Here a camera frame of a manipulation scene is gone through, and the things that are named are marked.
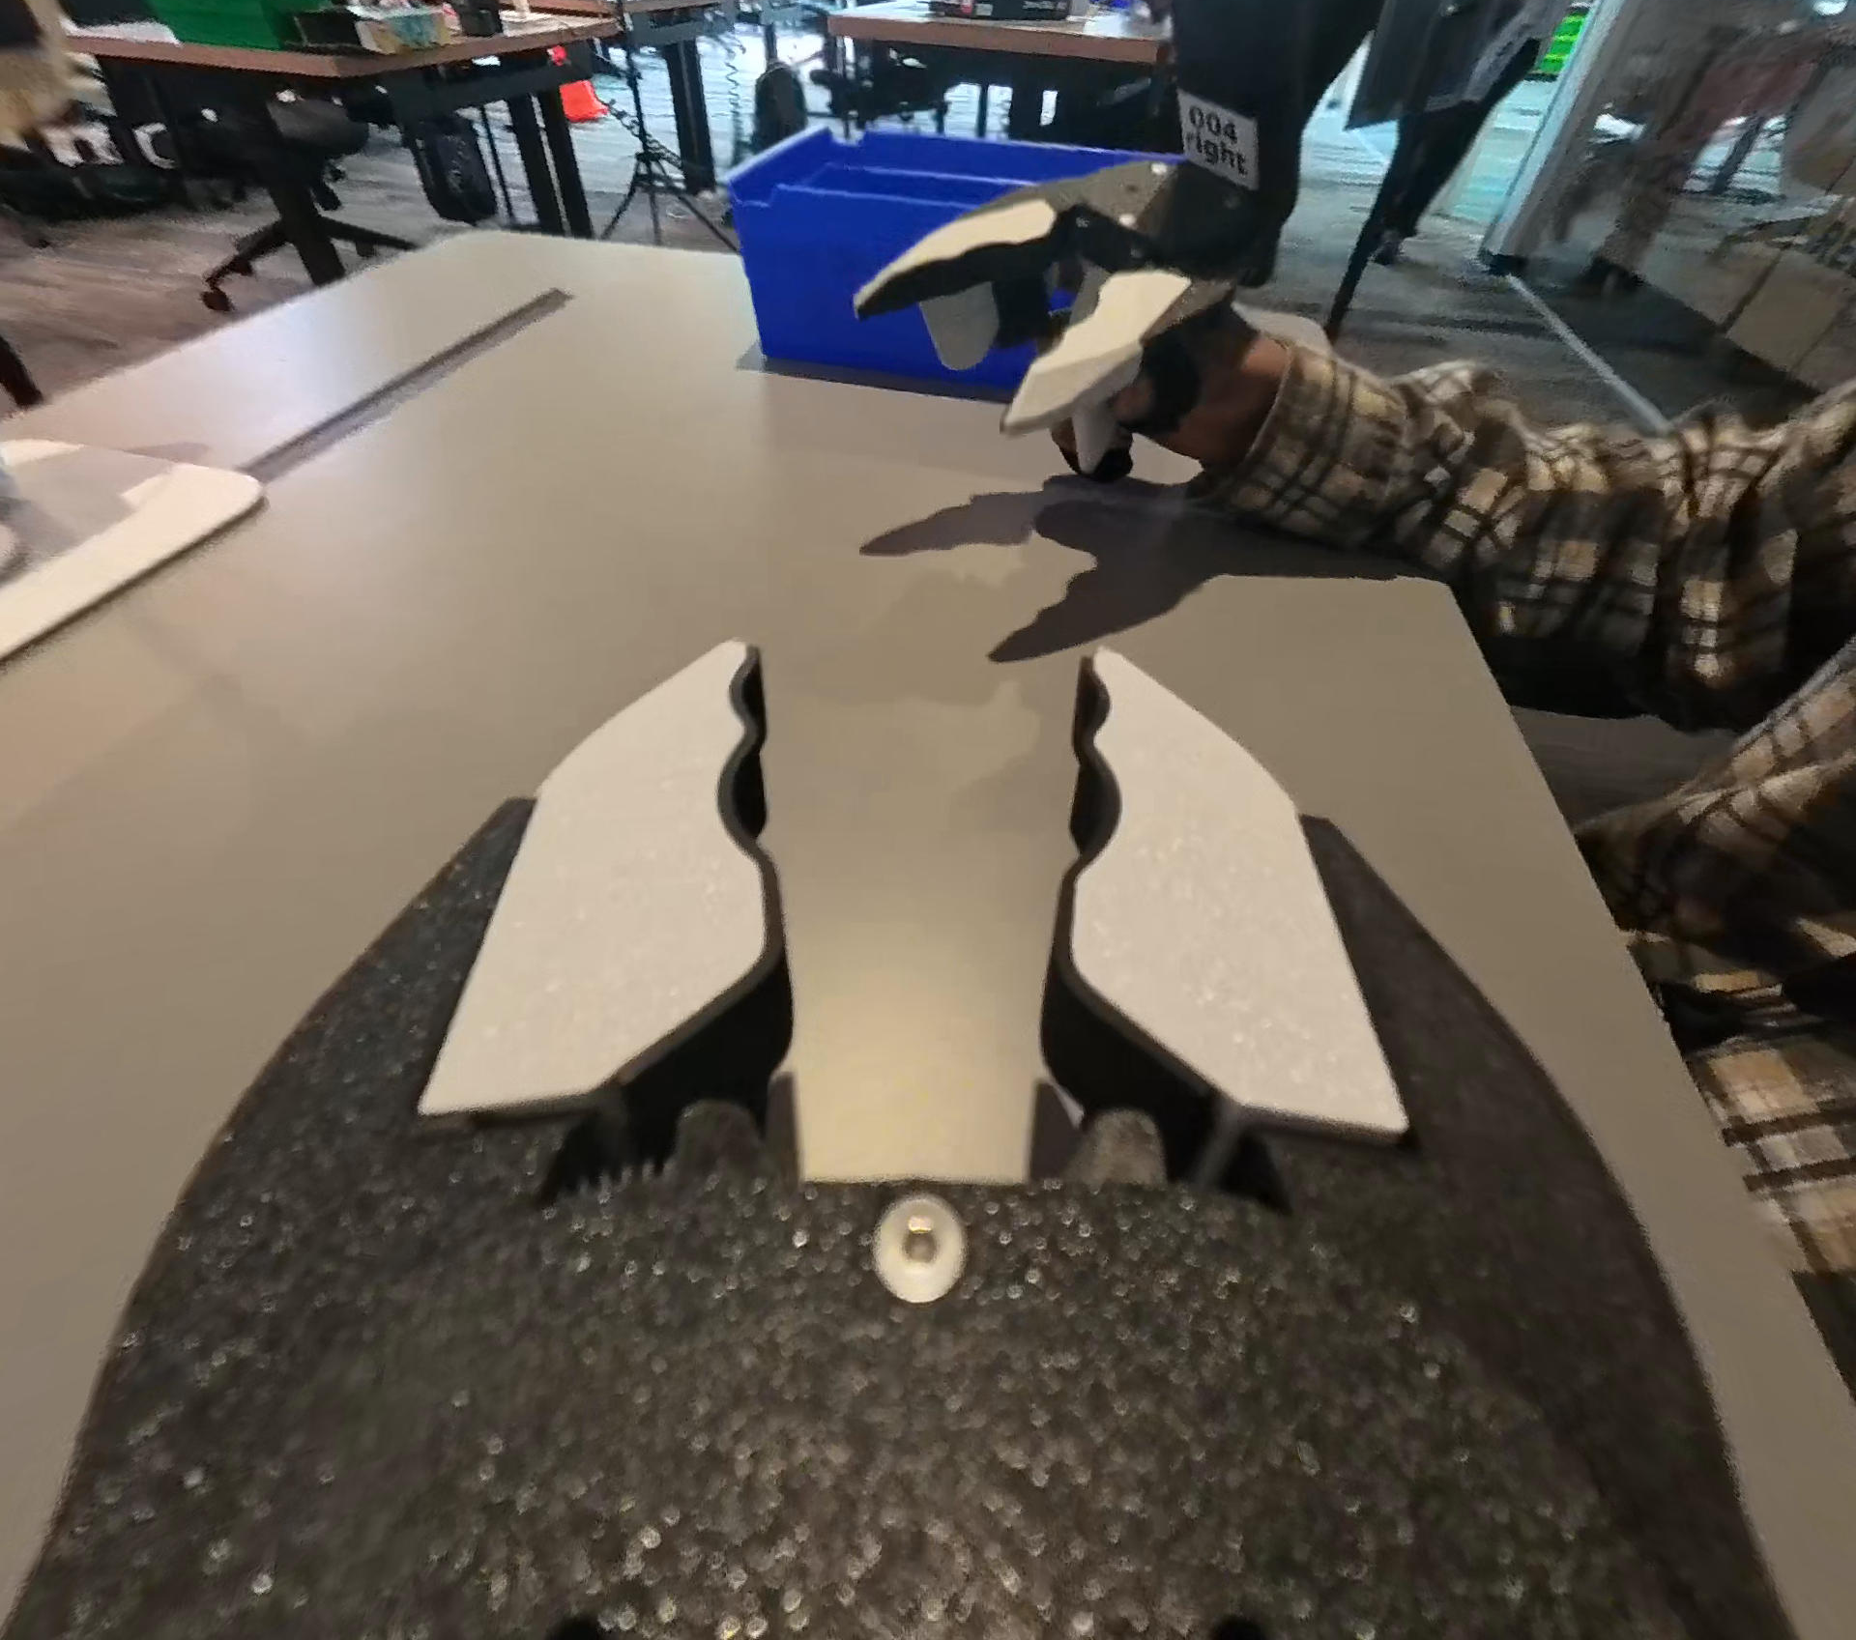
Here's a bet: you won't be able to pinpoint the person's right forearm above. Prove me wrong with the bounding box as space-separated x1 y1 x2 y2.
1188 342 1856 729

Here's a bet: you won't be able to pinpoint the wooden desk with black legs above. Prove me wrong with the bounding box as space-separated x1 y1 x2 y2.
828 0 1175 142
524 0 815 191
67 17 628 276

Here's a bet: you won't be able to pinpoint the black bag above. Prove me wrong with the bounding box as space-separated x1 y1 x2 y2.
405 117 501 225

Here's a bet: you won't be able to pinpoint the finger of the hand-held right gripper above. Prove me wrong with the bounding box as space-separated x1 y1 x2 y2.
1000 268 1236 437
851 165 1166 372

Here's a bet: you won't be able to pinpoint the large blue storage bin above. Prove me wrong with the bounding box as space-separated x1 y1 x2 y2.
725 127 1184 396

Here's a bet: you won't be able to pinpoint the person's plaid shirt torso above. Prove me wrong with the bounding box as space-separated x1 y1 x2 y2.
1574 638 1856 1277

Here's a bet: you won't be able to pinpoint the black tripod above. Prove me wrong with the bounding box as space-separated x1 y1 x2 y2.
573 0 744 248

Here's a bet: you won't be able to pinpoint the white flat tray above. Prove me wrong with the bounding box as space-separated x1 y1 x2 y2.
0 437 261 664

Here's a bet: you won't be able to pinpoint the person's right hand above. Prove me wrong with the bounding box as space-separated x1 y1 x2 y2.
1112 298 1297 487

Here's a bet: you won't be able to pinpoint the black office chair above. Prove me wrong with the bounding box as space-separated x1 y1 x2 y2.
194 94 425 316

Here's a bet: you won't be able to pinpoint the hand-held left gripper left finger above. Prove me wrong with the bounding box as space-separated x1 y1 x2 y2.
420 638 795 1121

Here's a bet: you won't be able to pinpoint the green storage bins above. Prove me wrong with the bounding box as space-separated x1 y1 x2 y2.
130 0 335 50

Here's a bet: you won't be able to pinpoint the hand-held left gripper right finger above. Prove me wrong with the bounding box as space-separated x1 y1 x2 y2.
1042 648 1413 1151

